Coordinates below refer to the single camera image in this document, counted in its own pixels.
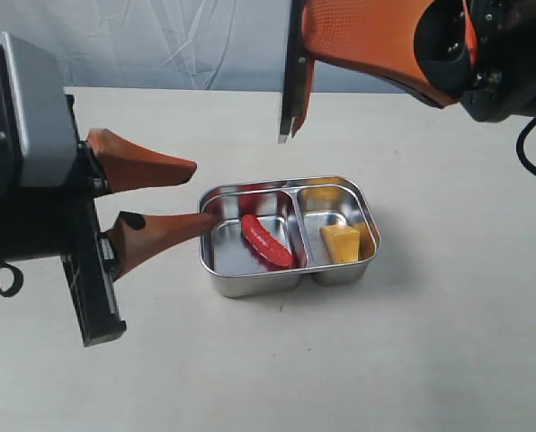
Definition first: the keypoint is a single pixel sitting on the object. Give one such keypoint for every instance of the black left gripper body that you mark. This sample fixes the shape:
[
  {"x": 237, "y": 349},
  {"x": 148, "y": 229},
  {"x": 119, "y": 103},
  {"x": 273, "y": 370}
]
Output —
[{"x": 62, "y": 222}]

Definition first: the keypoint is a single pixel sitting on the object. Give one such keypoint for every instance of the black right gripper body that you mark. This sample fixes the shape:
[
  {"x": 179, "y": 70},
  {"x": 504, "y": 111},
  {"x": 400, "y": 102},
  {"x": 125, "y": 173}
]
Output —
[{"x": 482, "y": 53}]

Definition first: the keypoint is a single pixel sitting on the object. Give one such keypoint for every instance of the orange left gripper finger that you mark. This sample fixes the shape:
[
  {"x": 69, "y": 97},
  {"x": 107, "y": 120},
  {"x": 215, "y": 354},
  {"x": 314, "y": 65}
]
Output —
[
  {"x": 135, "y": 238},
  {"x": 129, "y": 167}
]

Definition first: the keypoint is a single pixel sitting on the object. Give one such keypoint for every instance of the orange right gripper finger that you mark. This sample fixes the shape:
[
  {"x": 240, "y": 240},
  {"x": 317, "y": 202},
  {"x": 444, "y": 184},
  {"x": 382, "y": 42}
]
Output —
[{"x": 372, "y": 37}]

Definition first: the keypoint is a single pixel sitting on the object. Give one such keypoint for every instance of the grey lunch box lid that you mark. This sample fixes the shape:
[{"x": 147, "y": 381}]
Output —
[{"x": 297, "y": 78}]

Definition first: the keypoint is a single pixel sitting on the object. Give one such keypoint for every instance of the red toy sausage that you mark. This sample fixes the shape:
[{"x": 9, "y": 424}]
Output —
[{"x": 264, "y": 243}]

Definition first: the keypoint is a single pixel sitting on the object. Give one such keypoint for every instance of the steel two-compartment lunch box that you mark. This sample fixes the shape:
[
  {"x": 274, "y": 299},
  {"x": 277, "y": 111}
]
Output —
[{"x": 295, "y": 213}]

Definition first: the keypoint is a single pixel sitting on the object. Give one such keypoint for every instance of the yellow toy cheese wedge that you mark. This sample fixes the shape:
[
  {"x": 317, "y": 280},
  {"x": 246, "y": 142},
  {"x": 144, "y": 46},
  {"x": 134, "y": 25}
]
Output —
[{"x": 342, "y": 243}]

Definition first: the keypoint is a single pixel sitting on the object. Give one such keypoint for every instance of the white backdrop cloth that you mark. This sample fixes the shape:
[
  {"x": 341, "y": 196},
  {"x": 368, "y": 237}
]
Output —
[{"x": 161, "y": 44}]

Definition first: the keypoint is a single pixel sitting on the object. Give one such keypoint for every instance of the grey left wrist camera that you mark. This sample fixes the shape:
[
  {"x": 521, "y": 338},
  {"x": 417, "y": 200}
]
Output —
[{"x": 38, "y": 143}]

